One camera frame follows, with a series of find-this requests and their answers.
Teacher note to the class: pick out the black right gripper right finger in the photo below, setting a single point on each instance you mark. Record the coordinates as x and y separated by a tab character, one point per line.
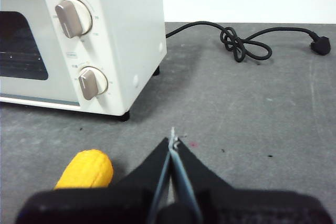
249	208

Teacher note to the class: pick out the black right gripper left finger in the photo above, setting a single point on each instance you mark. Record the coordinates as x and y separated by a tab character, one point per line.
92	205

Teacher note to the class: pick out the yellow corn cob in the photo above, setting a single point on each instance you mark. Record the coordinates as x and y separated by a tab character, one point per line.
86	169

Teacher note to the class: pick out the beige oven knob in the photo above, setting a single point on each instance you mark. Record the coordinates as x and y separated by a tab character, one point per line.
90	85
73	19

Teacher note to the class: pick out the cream toaster oven body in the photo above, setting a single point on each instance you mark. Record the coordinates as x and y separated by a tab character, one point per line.
131	24

